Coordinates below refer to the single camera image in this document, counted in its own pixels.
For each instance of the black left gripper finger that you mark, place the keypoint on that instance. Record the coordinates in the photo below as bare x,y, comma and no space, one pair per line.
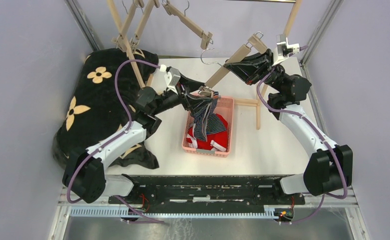
190,85
195,103

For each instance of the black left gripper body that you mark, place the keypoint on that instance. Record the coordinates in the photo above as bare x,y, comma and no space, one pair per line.
181,97

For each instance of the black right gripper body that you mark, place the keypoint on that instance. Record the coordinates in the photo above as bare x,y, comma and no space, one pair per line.
276,75

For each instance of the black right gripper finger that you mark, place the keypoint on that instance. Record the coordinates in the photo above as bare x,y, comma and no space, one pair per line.
257,59
250,74

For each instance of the wooden hanger holding striped boxers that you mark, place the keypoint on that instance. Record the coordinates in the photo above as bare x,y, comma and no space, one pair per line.
253,42

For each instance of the dark striped boxer shorts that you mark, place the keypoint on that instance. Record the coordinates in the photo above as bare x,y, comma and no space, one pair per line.
205,121

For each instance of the pink perforated plastic basket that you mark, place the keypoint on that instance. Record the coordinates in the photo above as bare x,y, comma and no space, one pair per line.
225,108

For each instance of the red printed underwear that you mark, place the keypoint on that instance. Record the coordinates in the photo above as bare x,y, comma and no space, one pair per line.
215,141

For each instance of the wooden hanger holding red underwear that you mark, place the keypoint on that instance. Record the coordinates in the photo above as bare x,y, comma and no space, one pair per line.
206,37

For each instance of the wooden clip hanger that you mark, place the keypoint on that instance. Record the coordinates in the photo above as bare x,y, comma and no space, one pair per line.
134,42
123,29

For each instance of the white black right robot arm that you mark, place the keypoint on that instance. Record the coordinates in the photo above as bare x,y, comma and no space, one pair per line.
329,168

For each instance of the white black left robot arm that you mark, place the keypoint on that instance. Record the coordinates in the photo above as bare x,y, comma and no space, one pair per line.
85,172

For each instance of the empty wooden clip hanger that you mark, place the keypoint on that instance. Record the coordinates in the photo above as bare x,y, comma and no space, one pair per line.
123,29

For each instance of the black beige flower blanket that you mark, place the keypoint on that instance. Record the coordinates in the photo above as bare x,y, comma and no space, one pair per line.
97,107

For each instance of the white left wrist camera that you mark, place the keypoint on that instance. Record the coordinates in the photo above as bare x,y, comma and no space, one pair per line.
171,77

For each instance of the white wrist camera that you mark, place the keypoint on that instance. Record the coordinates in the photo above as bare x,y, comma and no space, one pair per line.
283,50
171,77

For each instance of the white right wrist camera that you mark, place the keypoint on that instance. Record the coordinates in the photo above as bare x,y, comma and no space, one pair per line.
283,50

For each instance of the wooden clothes rack frame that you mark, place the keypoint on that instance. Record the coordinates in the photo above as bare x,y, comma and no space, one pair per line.
134,66

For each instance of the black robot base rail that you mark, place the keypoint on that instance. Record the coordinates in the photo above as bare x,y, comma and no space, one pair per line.
211,196

